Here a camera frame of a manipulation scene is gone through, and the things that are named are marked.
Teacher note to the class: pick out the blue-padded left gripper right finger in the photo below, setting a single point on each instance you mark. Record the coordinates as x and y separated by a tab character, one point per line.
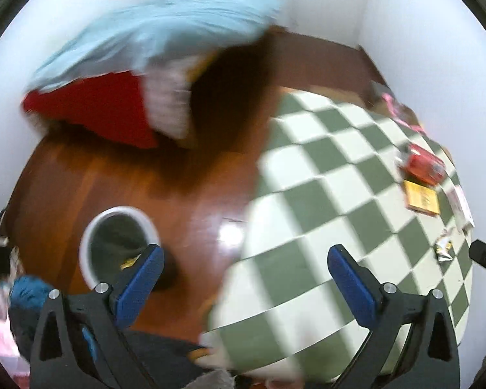
411	341

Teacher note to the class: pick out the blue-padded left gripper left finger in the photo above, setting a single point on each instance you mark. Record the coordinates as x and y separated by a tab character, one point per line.
79	341

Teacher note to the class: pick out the silver wrapper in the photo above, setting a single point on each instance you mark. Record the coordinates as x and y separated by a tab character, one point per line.
443	246

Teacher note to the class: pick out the pink white box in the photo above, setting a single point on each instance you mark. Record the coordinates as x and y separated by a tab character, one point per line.
460	208

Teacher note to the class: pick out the yellow small box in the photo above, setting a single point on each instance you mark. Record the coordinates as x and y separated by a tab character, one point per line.
421	199

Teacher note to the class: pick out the red soda can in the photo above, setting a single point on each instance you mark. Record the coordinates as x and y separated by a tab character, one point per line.
422	165

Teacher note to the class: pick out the yellow fruit peel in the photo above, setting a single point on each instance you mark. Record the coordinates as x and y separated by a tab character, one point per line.
129	262

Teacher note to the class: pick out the white round trash bin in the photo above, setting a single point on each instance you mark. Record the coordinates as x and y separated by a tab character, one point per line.
114	237

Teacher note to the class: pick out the blue jacket pile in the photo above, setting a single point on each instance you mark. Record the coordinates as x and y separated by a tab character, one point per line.
26	300

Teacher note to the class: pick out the pink plush toy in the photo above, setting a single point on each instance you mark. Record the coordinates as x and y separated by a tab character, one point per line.
402	114

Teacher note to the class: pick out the green white checkered tablecloth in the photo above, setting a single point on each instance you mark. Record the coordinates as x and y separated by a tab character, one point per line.
327	176

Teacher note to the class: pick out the red bed sheet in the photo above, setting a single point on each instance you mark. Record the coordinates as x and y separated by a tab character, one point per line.
110	106

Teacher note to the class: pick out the patterned mattress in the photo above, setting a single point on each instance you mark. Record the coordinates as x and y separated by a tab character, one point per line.
165	90

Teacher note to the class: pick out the light blue duvet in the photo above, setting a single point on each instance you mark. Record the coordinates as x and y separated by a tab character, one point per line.
136	37

